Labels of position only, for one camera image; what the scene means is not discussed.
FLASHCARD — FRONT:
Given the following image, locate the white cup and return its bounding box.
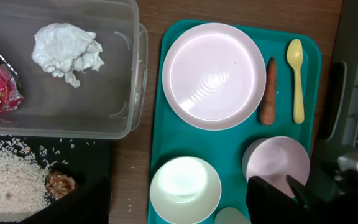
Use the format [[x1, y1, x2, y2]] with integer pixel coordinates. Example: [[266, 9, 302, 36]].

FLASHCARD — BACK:
[[214, 207, 251, 224]]

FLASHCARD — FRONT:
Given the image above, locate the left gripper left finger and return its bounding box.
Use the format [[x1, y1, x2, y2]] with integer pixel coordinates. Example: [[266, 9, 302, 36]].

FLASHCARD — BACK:
[[21, 177, 111, 224]]

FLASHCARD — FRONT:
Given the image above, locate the white napkin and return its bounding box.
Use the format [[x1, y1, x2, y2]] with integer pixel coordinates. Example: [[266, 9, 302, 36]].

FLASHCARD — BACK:
[[32, 23, 104, 88]]

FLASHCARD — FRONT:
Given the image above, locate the pink bowl with rice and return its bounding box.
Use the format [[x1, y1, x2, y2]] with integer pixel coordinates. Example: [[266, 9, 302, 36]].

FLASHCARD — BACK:
[[242, 136, 310, 198]]

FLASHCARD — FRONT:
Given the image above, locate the black tray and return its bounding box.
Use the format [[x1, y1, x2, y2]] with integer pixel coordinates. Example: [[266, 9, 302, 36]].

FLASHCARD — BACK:
[[0, 133, 111, 224]]

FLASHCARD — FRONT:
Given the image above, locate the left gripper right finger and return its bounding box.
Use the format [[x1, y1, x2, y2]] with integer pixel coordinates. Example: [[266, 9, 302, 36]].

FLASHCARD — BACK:
[[246, 175, 322, 224]]

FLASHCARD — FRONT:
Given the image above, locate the white bowl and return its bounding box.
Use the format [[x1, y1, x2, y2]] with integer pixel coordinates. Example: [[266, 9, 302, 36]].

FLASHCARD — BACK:
[[149, 156, 222, 223]]

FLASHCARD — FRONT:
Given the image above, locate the spilled rice pile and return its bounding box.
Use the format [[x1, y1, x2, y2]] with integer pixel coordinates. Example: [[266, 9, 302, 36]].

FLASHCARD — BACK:
[[0, 146, 54, 223]]

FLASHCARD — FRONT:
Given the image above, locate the teal serving tray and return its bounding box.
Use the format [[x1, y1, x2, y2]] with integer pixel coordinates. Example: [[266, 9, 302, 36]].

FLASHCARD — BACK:
[[150, 26, 323, 217]]

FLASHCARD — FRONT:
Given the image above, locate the yellow plastic spoon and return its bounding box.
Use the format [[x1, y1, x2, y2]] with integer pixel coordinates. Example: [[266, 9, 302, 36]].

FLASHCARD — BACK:
[[287, 39, 305, 124]]

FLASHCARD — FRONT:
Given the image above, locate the large white plate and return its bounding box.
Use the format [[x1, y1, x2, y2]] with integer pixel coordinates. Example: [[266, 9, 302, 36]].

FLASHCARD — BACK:
[[162, 22, 267, 131]]

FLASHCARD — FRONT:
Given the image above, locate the brown carrot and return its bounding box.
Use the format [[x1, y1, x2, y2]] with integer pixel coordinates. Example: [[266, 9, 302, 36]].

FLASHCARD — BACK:
[[259, 57, 277, 126]]

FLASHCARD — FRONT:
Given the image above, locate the clear plastic bin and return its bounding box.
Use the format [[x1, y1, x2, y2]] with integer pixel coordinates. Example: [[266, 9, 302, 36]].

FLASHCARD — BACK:
[[0, 0, 147, 139]]

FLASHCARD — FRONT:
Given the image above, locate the brown food scrap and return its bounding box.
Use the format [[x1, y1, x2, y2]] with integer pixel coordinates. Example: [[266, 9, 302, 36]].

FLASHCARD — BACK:
[[45, 170, 77, 200]]

